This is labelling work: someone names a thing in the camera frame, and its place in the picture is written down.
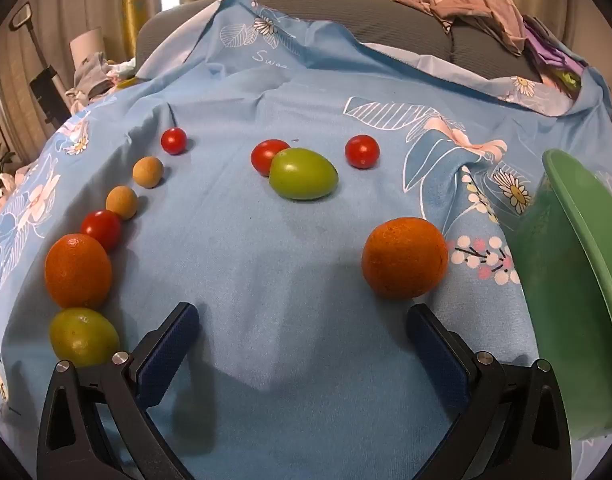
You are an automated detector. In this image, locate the orange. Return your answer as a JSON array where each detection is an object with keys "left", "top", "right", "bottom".
[
  {"left": 44, "top": 233, "right": 113, "bottom": 310},
  {"left": 362, "top": 217, "right": 449, "bottom": 299}
]

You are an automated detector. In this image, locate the tan longan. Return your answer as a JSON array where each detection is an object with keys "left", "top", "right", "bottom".
[
  {"left": 106, "top": 185, "right": 138, "bottom": 220},
  {"left": 132, "top": 156, "right": 165, "bottom": 189}
]

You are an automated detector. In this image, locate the pink clothes pile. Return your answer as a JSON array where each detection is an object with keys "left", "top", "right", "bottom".
[{"left": 370, "top": 0, "right": 528, "bottom": 57}]

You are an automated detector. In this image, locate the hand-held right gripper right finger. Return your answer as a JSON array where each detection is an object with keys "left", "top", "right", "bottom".
[{"left": 407, "top": 304, "right": 573, "bottom": 480}]

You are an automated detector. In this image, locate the black upright vacuum cleaner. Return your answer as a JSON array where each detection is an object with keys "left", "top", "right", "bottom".
[{"left": 10, "top": 2, "right": 72, "bottom": 128}]

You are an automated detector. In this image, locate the red cherry tomato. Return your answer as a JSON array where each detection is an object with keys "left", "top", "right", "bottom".
[
  {"left": 161, "top": 127, "right": 188, "bottom": 156},
  {"left": 80, "top": 210, "right": 122, "bottom": 253},
  {"left": 251, "top": 139, "right": 291, "bottom": 177},
  {"left": 345, "top": 134, "right": 381, "bottom": 169}
]

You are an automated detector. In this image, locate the grey sofa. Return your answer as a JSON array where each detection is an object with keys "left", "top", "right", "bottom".
[{"left": 136, "top": 0, "right": 587, "bottom": 88}]

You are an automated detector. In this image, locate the green jujube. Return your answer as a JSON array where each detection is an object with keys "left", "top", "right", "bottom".
[
  {"left": 49, "top": 307, "right": 120, "bottom": 367},
  {"left": 269, "top": 147, "right": 339, "bottom": 201}
]

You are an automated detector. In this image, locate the purple cloth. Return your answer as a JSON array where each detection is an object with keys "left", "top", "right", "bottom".
[{"left": 523, "top": 15, "right": 589, "bottom": 78}]

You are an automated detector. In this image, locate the green plastic bowl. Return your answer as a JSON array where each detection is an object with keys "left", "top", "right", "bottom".
[{"left": 513, "top": 149, "right": 612, "bottom": 443}]

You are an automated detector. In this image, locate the grey clothes pile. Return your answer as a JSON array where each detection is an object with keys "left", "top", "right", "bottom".
[{"left": 66, "top": 52, "right": 136, "bottom": 108}]

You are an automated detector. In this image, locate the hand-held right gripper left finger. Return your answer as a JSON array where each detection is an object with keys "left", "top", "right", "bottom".
[{"left": 36, "top": 302, "right": 201, "bottom": 480}]

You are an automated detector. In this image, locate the blue floral bed sheet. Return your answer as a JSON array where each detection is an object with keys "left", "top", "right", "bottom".
[{"left": 0, "top": 0, "right": 612, "bottom": 480}]

